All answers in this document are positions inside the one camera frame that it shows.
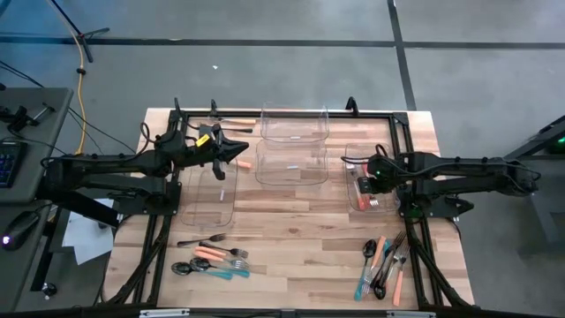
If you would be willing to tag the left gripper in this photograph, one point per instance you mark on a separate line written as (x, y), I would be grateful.
(203, 152)

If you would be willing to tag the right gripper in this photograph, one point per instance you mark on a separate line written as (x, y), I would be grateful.
(366, 185)

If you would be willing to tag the wooden utensil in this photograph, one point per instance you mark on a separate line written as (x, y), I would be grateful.
(245, 164)

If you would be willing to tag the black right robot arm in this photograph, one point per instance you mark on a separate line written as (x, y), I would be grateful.
(463, 170)

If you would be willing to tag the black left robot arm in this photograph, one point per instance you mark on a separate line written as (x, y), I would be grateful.
(110, 165)

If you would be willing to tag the clear plastic bin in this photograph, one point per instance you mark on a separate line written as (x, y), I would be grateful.
(282, 126)
(282, 154)
(388, 203)
(207, 207)

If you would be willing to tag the yellow tape tag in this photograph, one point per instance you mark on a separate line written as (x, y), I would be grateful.
(202, 140)

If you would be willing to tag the silver forks on table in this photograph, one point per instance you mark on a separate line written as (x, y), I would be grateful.
(240, 252)

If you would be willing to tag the white paper sheets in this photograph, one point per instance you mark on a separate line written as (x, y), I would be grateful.
(84, 238)

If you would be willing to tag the black tripod stand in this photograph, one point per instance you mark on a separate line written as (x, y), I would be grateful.
(84, 36)

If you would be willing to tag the grey metal cart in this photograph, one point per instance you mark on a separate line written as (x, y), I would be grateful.
(558, 146)

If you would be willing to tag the black clamp tool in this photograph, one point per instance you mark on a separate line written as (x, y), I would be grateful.
(18, 119)

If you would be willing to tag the black keyboard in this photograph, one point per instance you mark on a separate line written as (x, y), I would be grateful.
(9, 163)

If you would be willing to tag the black computer mouse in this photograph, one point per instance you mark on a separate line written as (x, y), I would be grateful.
(20, 229)

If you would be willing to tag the black caster wheel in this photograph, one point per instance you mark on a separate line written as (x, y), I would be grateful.
(49, 289)

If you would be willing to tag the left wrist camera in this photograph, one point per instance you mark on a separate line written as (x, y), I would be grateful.
(208, 131)

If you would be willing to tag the black metal table frame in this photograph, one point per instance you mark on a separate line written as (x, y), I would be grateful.
(401, 117)

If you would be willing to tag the silver bracket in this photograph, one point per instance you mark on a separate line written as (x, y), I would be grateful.
(410, 314)
(163, 313)

